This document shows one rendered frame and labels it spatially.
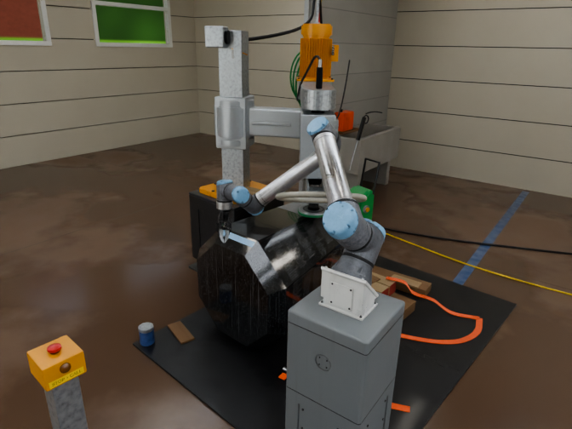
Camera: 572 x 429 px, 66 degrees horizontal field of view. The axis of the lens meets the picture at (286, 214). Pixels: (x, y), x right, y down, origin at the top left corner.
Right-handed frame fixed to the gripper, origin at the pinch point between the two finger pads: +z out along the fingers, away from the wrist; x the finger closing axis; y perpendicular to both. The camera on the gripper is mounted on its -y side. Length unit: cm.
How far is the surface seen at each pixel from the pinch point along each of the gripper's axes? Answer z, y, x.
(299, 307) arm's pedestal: 6, 77, 25
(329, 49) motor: -116, -85, 88
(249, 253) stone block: 9.7, -1.7, 15.9
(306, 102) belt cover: -80, -24, 54
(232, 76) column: -95, -113, 19
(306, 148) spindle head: -51, -26, 56
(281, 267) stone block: 17.9, 4.3, 34.6
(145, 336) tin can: 77, -29, -49
